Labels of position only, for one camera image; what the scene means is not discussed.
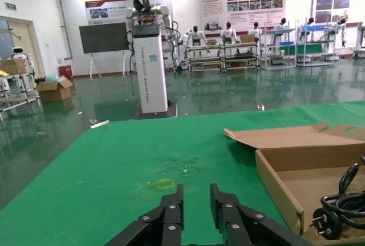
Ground black power cord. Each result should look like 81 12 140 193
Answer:
312 156 365 241

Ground grey wall pipe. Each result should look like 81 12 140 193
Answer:
54 0 74 61

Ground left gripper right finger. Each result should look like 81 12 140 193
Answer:
210 183 314 246

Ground red white wall poster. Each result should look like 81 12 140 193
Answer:
198 0 287 34
311 0 365 27
84 0 172 27

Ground grey tube rack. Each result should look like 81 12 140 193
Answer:
0 57 42 118

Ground open carton with blue bag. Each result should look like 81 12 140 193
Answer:
36 74 74 103

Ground open brown cardboard box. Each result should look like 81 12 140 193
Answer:
224 120 365 237

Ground small round white robot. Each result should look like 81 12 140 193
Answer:
11 45 35 70

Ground tube frame workbench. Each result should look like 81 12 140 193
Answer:
186 43 225 73
222 40 261 72

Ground red box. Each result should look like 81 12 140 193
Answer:
58 63 74 80

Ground black display on stand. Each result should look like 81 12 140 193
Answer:
79 22 131 80

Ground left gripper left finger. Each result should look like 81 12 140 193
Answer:
105 184 185 246

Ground white shelving rack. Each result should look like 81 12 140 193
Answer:
261 20 297 70
295 17 339 67

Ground white pedestal robot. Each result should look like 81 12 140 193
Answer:
124 0 181 121

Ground beige door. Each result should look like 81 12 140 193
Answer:
0 15 46 87

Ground white strip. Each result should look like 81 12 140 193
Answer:
90 120 111 129

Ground green table cloth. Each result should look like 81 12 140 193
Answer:
0 100 365 246

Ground closed brown carton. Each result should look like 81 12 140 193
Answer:
0 59 28 75

